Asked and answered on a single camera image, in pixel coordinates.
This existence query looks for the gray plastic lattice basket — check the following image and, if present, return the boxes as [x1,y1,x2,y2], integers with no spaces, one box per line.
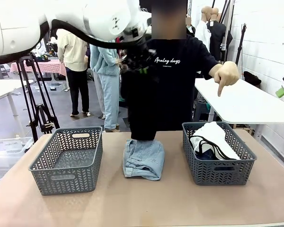
[28,126,104,196]
[181,122,257,186]

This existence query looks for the black camera tripod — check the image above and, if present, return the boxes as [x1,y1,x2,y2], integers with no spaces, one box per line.
[16,55,60,142]

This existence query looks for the black left arm cable sleeve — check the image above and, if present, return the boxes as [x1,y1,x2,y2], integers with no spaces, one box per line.
[41,19,142,50]

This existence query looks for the table with red checkered cloth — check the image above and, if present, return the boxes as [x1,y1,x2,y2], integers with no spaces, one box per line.
[9,59,67,77]

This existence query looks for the mannequin in black jacket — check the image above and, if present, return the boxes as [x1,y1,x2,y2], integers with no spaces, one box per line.
[207,7,234,62]

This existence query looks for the white table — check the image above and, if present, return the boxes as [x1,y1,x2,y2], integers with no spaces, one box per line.
[194,78,284,125]

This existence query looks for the clear plastic storage box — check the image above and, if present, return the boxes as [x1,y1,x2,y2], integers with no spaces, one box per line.
[0,137,34,187]

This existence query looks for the mannequin in beige shirt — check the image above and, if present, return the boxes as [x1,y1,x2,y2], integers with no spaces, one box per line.
[55,28,90,117]

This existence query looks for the thin black light stand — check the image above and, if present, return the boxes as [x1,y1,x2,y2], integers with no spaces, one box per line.
[234,23,248,66]

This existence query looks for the mannequin in white shirt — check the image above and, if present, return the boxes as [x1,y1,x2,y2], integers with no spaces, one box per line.
[195,6,213,52]

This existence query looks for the light blue denim jeans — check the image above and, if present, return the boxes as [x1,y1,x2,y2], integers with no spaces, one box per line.
[122,139,165,182]

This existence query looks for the black cloth lump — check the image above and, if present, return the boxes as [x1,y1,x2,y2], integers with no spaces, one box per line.
[243,70,262,86]

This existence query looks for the person in black t-shirt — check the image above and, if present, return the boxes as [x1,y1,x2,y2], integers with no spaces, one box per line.
[127,0,240,132]

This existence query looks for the mannequin in teal fleece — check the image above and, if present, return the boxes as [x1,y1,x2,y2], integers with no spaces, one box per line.
[89,44,121,132]

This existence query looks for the person's left hand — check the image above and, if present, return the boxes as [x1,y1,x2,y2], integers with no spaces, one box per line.
[213,61,240,97]

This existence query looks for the dark blue denim jeans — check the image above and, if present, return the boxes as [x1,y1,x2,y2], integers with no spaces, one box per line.
[195,150,235,171]

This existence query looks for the black garment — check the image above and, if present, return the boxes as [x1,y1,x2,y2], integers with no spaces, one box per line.
[120,67,160,141]

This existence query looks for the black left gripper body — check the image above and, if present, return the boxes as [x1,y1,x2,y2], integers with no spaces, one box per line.
[122,42,157,70]

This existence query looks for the white top with black trim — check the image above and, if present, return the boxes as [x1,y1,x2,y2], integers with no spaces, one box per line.
[190,122,241,161]

